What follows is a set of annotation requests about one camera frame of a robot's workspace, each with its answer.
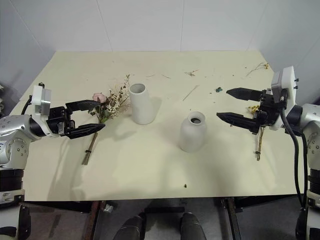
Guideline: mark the dried sprig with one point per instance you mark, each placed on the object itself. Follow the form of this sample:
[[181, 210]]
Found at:
[[257, 68]]

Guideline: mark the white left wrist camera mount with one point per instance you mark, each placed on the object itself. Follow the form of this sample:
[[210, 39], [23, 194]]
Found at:
[[41, 97]]

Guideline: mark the white round bottle vase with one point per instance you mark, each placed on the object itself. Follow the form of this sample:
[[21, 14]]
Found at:
[[193, 132]]

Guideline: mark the thin loose dried stem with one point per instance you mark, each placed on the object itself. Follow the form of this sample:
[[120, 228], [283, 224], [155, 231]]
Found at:
[[190, 93]]

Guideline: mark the pink rose dried flower bouquet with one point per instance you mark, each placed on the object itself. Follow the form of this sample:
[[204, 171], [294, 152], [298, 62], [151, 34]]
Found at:
[[106, 105]]

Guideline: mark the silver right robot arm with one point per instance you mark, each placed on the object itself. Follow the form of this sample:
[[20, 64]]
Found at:
[[308, 140]]

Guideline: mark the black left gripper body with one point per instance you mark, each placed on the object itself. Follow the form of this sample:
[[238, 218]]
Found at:
[[58, 122]]

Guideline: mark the tall white cylindrical vase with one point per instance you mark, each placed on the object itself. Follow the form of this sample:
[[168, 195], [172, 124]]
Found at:
[[141, 103]]

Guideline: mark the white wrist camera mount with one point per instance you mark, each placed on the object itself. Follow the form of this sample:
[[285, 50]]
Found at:
[[41, 97], [286, 86]]

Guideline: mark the yellow dried flower bundle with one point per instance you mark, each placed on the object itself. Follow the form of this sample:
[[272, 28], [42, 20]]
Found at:
[[258, 140]]

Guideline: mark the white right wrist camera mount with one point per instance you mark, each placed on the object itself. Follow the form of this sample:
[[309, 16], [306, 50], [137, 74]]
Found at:
[[286, 86]]

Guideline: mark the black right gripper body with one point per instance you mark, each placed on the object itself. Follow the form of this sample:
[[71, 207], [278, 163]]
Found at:
[[267, 110]]

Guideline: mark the rusty metal table frame bar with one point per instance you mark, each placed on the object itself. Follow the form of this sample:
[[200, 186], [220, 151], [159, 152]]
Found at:
[[231, 220], [93, 220]]

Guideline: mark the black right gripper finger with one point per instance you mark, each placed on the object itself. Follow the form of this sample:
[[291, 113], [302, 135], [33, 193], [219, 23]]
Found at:
[[237, 119], [243, 94]]

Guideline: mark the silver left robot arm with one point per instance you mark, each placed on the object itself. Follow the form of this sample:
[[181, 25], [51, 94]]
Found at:
[[13, 140]]

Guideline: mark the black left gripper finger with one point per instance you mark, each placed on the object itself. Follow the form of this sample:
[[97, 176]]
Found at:
[[83, 130], [81, 104]]

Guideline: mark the dark rounded robot foot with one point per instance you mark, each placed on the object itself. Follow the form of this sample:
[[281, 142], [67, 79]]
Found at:
[[131, 227], [192, 226]]

